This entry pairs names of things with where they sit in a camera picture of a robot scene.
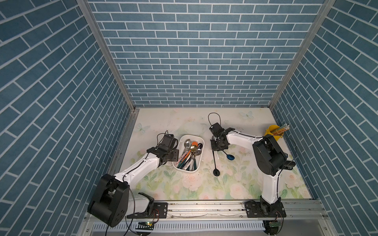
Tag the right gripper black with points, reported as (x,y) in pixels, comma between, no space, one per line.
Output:
(212,142)

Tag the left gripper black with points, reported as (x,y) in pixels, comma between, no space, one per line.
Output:
(175,156)

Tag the blue green handled spoon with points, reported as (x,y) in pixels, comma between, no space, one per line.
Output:
(229,156)

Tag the silver spoon hello kitty handle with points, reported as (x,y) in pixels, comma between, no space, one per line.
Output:
(197,153)

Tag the silver spoon green marbled handle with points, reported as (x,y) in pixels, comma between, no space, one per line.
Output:
(187,145)

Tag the orange spoon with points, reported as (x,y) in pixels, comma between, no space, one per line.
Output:
(191,151)

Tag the white plastic storage box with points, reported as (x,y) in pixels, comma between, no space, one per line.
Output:
(187,167)

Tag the black spoon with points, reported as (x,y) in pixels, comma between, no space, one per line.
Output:
(216,171)

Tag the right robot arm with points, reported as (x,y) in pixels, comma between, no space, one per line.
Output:
(270,159)

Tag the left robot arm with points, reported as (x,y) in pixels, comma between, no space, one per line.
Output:
(113,200)

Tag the floral table mat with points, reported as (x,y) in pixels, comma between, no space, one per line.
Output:
(239,178)

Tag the yellow cup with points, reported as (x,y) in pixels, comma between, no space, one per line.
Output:
(271,128)

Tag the black stapler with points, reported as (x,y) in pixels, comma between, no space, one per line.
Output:
(289,165)

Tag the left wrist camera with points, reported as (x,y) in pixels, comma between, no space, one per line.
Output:
(168,143)

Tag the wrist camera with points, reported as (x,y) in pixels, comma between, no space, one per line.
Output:
(168,143)
(217,130)

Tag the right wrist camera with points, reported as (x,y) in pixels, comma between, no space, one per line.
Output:
(217,130)

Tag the aluminium front rail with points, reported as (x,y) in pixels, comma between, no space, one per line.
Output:
(213,210)

